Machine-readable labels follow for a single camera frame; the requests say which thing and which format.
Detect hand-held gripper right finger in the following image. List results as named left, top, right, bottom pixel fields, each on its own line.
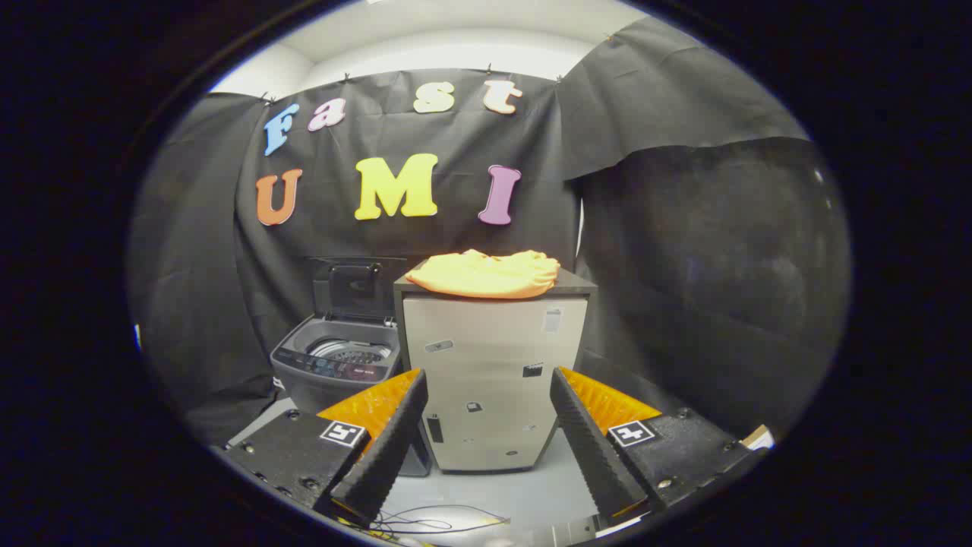
left=550, top=366, right=760, bottom=525

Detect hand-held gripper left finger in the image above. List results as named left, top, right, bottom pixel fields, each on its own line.
left=224, top=368, right=430, bottom=530

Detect black backdrop cloth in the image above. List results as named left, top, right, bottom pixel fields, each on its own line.
left=129, top=15, right=851, bottom=449

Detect orange polo shirt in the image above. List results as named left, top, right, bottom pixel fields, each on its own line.
left=405, top=249, right=561, bottom=299

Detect thin black floor cables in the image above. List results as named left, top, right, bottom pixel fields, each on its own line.
left=372, top=504, right=510, bottom=537

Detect grey washing machine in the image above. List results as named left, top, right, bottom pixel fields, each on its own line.
left=270, top=315, right=432, bottom=478

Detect beige cabinet with dark top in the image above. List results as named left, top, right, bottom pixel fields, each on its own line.
left=393, top=262, right=598, bottom=473

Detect dark washing machine lid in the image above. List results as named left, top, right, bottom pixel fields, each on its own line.
left=308, top=257, right=407, bottom=324

